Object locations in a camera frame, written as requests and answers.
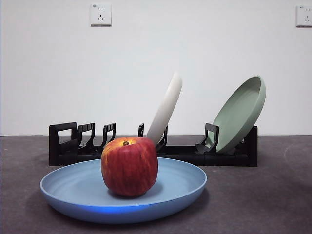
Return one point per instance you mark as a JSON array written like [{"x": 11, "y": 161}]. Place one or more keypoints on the red apple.
[{"x": 129, "y": 168}]

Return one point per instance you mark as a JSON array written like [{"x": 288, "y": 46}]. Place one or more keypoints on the blue plate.
[{"x": 73, "y": 190}]

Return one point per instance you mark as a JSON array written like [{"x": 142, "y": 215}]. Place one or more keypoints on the white plate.
[{"x": 168, "y": 104}]

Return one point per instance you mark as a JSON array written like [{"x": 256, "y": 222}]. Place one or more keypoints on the black plate rack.
[{"x": 219, "y": 159}]

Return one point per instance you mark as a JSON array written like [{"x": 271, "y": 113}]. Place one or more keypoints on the green plate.
[{"x": 241, "y": 114}]

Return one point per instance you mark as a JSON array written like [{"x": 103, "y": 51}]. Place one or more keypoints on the white wall socket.
[
  {"x": 304, "y": 15},
  {"x": 101, "y": 14}
]

